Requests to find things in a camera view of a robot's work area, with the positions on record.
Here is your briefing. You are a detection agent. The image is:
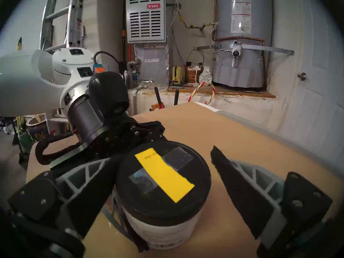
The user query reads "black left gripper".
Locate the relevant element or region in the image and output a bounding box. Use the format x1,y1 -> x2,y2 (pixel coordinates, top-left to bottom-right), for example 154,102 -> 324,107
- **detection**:
51,114 -> 166,170

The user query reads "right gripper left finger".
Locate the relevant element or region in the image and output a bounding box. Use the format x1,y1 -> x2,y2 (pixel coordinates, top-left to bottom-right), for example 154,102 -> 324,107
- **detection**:
8,155 -> 125,240

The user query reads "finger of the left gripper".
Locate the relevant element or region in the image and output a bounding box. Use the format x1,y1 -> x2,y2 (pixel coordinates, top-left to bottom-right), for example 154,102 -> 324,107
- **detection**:
101,190 -> 150,253

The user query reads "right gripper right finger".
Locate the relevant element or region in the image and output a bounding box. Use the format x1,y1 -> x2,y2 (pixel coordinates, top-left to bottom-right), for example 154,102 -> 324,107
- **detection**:
210,145 -> 334,247

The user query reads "black lid with yellow tape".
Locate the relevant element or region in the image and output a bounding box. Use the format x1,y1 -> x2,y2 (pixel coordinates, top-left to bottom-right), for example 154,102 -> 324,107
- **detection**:
116,141 -> 212,220

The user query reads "white pvc pipe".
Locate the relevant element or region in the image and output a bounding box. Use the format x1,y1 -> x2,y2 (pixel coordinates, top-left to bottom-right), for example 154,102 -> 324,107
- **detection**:
128,85 -> 140,115

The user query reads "yellow plastic jug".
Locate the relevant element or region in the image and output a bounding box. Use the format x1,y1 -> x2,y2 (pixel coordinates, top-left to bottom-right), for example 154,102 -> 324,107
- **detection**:
170,66 -> 184,86

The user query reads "orange pipe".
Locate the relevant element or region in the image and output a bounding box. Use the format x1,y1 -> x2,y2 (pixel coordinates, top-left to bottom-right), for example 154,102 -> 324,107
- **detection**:
121,29 -> 132,62

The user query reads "crumpled foil bundle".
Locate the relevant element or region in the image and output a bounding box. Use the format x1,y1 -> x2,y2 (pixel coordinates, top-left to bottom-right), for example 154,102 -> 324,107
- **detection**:
198,66 -> 213,84

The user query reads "wooden heater platform board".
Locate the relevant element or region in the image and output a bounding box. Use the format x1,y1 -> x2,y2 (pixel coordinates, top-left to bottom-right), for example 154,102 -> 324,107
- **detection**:
140,84 -> 277,99

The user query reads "grey Bryant furnace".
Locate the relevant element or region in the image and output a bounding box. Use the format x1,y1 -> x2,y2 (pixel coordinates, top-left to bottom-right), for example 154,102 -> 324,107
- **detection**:
126,0 -> 170,88

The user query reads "white panel door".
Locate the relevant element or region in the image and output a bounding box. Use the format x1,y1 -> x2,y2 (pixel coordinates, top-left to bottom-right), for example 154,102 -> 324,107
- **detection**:
265,0 -> 344,174

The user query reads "grey water heater tank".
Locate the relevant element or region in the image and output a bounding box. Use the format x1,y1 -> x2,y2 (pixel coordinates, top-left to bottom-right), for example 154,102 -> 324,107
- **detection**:
212,0 -> 273,88

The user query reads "aluminium ladder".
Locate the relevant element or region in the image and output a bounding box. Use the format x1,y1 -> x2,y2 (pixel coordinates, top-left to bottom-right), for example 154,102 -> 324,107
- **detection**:
40,0 -> 86,52

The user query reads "gas pipe with yellow valve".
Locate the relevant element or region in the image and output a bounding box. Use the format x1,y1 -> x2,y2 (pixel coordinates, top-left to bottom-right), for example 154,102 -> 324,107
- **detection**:
177,14 -> 217,31

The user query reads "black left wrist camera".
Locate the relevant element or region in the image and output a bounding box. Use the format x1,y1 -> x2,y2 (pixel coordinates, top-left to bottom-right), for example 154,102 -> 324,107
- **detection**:
88,71 -> 130,121

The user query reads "black coiled gripper cable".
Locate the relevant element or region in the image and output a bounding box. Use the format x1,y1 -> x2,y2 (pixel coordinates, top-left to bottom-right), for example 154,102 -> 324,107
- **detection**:
35,131 -> 81,166

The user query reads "wicker basket with handle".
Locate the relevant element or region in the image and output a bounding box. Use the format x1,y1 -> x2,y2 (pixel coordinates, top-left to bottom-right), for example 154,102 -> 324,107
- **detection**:
185,49 -> 205,84

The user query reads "galvanized metal heater strap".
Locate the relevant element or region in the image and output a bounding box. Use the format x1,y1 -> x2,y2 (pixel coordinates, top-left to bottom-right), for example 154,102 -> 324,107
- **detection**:
194,44 -> 295,55

